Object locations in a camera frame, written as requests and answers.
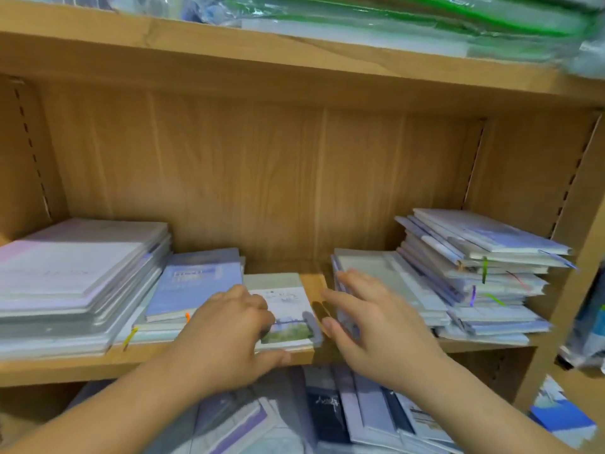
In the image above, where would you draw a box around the person's right hand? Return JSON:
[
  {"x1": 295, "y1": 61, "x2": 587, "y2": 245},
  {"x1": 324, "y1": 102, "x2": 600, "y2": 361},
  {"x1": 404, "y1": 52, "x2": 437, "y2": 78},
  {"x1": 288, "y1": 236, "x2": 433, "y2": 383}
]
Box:
[{"x1": 321, "y1": 269, "x2": 450, "y2": 393}]

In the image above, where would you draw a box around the person's left hand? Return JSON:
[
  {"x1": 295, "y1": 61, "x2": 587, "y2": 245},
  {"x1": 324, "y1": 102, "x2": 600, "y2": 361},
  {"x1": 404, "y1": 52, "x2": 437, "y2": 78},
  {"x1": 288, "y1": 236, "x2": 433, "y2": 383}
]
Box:
[{"x1": 170, "y1": 285, "x2": 292, "y2": 393}]

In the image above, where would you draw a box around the white green picture notebook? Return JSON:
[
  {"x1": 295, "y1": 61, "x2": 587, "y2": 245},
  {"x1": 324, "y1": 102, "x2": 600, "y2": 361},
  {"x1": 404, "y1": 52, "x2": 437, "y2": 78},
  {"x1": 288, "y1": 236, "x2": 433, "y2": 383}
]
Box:
[{"x1": 244, "y1": 272, "x2": 325, "y2": 354}]

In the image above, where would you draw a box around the row of patterned notebooks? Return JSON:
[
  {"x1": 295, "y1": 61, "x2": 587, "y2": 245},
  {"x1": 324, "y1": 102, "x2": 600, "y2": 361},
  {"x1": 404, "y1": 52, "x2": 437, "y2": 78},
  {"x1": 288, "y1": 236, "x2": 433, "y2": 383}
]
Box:
[{"x1": 66, "y1": 364, "x2": 464, "y2": 454}]

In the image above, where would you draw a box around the pile of small notebooks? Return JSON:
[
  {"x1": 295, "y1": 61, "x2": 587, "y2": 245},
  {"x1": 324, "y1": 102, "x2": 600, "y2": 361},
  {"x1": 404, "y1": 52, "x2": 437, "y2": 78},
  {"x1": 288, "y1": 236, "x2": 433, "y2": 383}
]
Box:
[{"x1": 113, "y1": 207, "x2": 575, "y2": 354}]

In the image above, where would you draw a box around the stack of large blue notebooks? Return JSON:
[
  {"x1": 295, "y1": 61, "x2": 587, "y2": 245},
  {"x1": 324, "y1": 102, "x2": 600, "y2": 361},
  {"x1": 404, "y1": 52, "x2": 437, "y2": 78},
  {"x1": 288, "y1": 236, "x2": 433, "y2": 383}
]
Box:
[{"x1": 0, "y1": 218, "x2": 173, "y2": 362}]

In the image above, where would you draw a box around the wooden shelf unit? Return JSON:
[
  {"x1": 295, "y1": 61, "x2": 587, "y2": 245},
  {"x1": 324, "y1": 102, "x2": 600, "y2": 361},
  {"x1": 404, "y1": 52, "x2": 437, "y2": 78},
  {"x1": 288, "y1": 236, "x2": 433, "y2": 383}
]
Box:
[{"x1": 0, "y1": 0, "x2": 605, "y2": 454}]

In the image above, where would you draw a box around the person's right forearm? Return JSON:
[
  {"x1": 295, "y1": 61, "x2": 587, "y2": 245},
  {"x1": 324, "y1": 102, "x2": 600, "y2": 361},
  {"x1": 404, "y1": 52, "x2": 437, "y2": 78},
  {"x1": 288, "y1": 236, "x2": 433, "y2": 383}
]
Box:
[{"x1": 406, "y1": 359, "x2": 578, "y2": 454}]

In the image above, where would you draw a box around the person's left forearm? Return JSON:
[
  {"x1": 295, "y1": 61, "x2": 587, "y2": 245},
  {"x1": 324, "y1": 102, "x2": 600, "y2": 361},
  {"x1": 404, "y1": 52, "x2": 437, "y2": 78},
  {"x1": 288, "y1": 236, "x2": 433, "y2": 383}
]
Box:
[{"x1": 0, "y1": 359, "x2": 228, "y2": 454}]

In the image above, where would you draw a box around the blue white small box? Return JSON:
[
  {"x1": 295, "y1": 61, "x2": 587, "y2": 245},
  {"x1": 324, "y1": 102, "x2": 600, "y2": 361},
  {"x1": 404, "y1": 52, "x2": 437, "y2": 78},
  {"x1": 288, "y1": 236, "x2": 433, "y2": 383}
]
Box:
[{"x1": 529, "y1": 376, "x2": 599, "y2": 436}]

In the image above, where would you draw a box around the white blue standing pouch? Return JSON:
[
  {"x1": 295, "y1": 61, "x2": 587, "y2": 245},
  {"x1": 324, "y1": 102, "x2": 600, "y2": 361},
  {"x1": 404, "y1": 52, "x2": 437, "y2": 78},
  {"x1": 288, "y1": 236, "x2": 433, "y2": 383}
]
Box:
[{"x1": 565, "y1": 269, "x2": 605, "y2": 370}]

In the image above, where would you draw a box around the stack of green edged packets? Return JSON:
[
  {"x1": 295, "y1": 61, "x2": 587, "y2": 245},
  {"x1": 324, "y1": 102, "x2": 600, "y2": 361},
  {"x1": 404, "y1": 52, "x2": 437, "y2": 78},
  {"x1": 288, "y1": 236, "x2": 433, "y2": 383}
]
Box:
[{"x1": 104, "y1": 0, "x2": 605, "y2": 64}]

